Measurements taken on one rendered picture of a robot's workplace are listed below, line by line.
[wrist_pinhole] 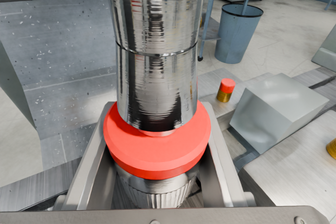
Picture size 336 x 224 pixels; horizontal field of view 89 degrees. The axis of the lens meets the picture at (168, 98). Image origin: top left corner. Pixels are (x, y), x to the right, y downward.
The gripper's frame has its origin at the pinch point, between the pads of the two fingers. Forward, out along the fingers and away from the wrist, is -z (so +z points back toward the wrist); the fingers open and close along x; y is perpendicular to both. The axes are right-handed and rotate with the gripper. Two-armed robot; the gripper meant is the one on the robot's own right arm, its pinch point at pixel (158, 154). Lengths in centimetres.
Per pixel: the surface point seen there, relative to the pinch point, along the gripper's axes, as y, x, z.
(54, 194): 17.0, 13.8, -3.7
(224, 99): 5.4, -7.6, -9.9
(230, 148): 9.9, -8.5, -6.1
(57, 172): 16.9, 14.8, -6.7
